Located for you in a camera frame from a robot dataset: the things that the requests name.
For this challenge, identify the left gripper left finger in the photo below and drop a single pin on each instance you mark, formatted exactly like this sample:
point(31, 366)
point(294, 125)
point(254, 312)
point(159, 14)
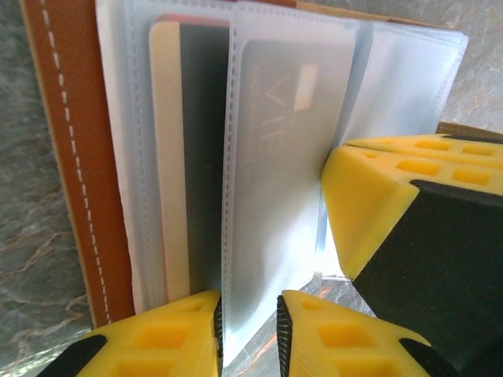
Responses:
point(157, 345)

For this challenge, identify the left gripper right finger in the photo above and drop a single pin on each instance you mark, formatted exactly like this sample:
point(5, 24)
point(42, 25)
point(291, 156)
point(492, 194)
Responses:
point(334, 345)

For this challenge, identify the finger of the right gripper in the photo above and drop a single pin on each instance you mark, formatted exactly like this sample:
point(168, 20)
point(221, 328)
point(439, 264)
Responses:
point(365, 204)
point(432, 144)

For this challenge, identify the grey VIP card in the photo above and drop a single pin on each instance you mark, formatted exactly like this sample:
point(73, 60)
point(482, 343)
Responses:
point(275, 70)

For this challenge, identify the brown leather card holder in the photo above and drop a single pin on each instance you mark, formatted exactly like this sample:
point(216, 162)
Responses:
point(74, 118)

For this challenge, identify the cream card with black stripe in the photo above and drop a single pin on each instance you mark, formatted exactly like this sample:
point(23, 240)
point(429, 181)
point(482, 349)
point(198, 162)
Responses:
point(169, 157)

